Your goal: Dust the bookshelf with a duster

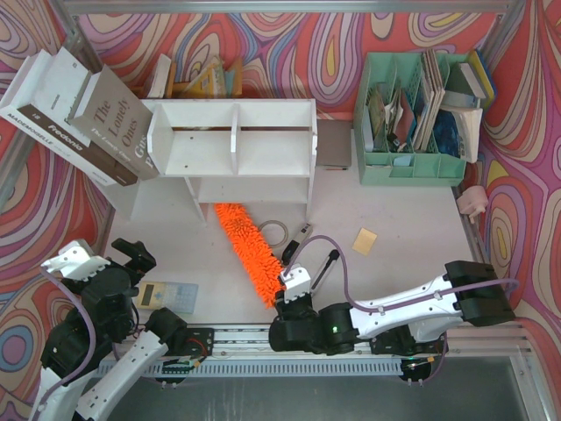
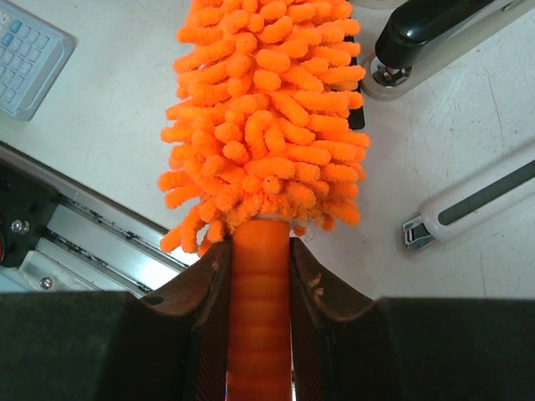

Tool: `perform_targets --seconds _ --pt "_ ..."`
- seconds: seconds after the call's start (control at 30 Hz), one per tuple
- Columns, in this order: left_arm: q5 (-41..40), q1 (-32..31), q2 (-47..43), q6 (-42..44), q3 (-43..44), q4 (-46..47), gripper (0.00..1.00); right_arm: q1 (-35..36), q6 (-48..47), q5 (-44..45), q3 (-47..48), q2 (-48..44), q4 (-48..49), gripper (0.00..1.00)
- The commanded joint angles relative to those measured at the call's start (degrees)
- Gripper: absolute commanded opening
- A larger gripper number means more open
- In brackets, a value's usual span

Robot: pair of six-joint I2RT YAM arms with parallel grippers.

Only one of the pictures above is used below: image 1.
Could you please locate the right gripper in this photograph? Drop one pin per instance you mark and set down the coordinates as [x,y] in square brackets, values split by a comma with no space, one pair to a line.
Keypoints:
[294,304]

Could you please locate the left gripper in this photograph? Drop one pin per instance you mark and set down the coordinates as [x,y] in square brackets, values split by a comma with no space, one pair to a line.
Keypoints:
[127,261]

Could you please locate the orange microfiber duster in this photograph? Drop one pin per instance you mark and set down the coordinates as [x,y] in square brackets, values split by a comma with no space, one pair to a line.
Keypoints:
[255,255]

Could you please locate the black white marker pen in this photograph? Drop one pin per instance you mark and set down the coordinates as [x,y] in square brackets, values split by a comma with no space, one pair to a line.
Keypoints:
[324,269]

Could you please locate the clear tape roll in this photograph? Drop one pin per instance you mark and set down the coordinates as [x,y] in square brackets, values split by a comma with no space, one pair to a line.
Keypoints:
[275,232]

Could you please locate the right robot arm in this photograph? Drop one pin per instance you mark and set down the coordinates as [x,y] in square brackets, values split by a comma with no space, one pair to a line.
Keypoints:
[467,292]

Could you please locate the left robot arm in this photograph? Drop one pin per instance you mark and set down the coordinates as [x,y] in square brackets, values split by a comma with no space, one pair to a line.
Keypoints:
[97,353]

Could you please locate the white wooden bookshelf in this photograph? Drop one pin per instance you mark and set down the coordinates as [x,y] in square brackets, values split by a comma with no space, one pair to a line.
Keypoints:
[236,150]

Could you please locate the yellow grey calculator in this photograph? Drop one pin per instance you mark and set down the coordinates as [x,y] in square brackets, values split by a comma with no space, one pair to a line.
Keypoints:
[177,297]

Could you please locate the black grey stapler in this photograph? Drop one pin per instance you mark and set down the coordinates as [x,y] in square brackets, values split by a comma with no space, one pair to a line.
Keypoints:
[295,243]

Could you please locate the yellow sticky note pad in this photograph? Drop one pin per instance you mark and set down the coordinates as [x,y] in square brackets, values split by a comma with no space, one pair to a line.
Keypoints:
[364,241]

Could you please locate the large grey white book stack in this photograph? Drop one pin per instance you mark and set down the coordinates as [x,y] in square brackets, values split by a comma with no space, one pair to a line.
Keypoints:
[51,99]

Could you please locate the small books behind shelf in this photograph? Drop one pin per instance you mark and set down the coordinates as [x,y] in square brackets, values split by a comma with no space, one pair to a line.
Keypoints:
[213,81]

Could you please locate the grey notebook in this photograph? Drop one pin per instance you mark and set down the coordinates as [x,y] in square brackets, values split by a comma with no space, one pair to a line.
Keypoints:
[334,144]

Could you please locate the pink piggy figurine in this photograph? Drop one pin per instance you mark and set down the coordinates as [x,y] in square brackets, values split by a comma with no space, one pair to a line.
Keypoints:
[472,202]

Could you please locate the mint green desk organizer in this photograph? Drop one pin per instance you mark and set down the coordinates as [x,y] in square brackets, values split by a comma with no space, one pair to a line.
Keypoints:
[395,121]

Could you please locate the white books beside organizer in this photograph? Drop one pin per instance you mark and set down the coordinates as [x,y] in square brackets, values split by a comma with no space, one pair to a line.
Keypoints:
[469,93]

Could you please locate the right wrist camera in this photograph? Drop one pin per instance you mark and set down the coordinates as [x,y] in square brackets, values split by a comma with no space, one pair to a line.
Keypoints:
[297,283]

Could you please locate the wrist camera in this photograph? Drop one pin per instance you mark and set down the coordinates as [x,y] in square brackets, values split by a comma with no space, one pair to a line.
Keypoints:
[297,283]
[76,261]

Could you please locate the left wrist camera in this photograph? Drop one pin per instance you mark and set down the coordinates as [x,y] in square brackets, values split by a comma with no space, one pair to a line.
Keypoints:
[76,261]

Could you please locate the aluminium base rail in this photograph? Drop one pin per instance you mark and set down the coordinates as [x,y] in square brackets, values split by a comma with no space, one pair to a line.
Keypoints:
[246,342]

